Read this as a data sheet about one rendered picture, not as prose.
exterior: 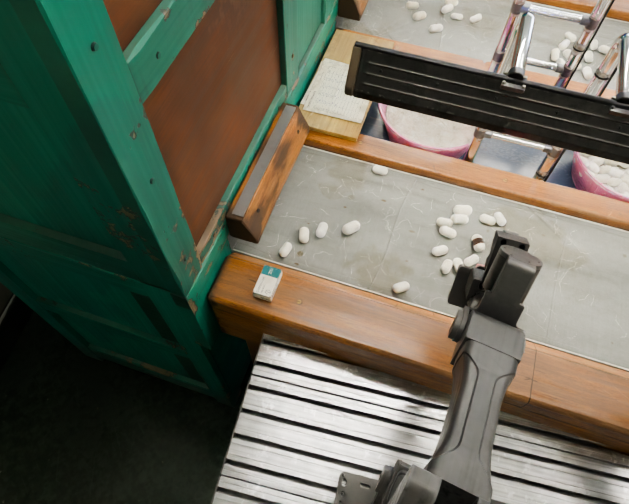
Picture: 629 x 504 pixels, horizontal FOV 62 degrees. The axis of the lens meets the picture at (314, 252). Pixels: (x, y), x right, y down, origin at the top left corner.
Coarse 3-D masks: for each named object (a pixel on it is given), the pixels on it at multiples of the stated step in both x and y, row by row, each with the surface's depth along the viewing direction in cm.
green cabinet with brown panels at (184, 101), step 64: (0, 0) 41; (64, 0) 42; (128, 0) 52; (192, 0) 61; (256, 0) 82; (320, 0) 116; (0, 64) 49; (64, 64) 45; (128, 64) 53; (192, 64) 68; (256, 64) 90; (0, 128) 62; (64, 128) 54; (128, 128) 56; (192, 128) 74; (256, 128) 100; (0, 192) 79; (64, 192) 71; (128, 192) 61; (192, 192) 80; (64, 256) 90; (128, 256) 80; (192, 256) 84
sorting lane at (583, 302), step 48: (288, 192) 110; (336, 192) 110; (384, 192) 110; (432, 192) 110; (480, 192) 110; (240, 240) 104; (288, 240) 104; (336, 240) 104; (384, 240) 104; (432, 240) 104; (528, 240) 104; (576, 240) 104; (624, 240) 104; (384, 288) 99; (432, 288) 99; (576, 288) 99; (624, 288) 99; (528, 336) 94; (576, 336) 94; (624, 336) 94
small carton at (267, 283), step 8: (264, 272) 95; (272, 272) 95; (280, 272) 95; (264, 280) 95; (272, 280) 95; (256, 288) 94; (264, 288) 94; (272, 288) 94; (256, 296) 95; (264, 296) 93; (272, 296) 94
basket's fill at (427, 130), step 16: (400, 112) 123; (416, 112) 123; (400, 128) 120; (416, 128) 120; (432, 128) 119; (448, 128) 120; (464, 128) 121; (432, 144) 118; (448, 144) 118; (464, 144) 118
